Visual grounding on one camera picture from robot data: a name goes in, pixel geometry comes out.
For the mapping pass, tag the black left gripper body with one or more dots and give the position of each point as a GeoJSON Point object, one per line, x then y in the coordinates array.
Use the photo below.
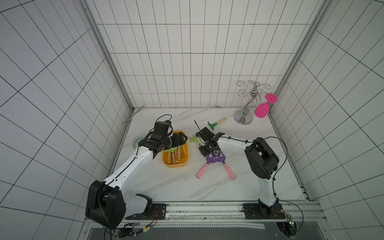
{"type": "Point", "coordinates": [170, 141]}

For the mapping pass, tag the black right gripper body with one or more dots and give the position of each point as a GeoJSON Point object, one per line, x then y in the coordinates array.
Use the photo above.
{"type": "Point", "coordinates": [208, 147]}

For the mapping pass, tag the purple rake pink handle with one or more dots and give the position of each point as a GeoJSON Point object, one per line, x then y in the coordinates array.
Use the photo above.
{"type": "Point", "coordinates": [220, 157]}
{"type": "Point", "coordinates": [211, 158]}

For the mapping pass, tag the green rake wooden handle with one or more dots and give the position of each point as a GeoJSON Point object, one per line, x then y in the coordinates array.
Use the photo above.
{"type": "Point", "coordinates": [169, 158]}

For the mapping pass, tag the green fork tool wooden handle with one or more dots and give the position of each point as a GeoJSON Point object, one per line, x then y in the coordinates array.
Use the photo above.
{"type": "Point", "coordinates": [182, 153]}

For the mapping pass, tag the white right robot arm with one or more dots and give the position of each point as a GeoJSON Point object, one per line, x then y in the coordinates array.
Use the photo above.
{"type": "Point", "coordinates": [261, 158]}

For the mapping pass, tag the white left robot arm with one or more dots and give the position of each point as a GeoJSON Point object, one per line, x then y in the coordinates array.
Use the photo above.
{"type": "Point", "coordinates": [109, 201]}

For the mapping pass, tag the dark green small rake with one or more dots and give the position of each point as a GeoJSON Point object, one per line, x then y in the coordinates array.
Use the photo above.
{"type": "Point", "coordinates": [212, 125]}

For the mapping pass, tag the yellow plastic storage box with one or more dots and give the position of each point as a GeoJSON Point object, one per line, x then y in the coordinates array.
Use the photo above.
{"type": "Point", "coordinates": [179, 162]}

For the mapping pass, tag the blue yellow patterned plate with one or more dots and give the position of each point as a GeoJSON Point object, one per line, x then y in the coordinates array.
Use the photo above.
{"type": "Point", "coordinates": [136, 140]}

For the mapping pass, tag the silver wine glass rack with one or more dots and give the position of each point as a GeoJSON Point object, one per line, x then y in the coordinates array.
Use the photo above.
{"type": "Point", "coordinates": [251, 92]}

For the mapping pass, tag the pink plastic wine glass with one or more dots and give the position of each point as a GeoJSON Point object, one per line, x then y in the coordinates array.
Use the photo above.
{"type": "Point", "coordinates": [263, 109]}

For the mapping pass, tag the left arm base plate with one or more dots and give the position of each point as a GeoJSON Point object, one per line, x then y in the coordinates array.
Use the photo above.
{"type": "Point", "coordinates": [155, 211]}

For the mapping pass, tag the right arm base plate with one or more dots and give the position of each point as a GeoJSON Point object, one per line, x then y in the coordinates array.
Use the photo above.
{"type": "Point", "coordinates": [260, 211]}

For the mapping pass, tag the aluminium front rail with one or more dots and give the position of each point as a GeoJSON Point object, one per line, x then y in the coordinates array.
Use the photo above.
{"type": "Point", "coordinates": [209, 212]}

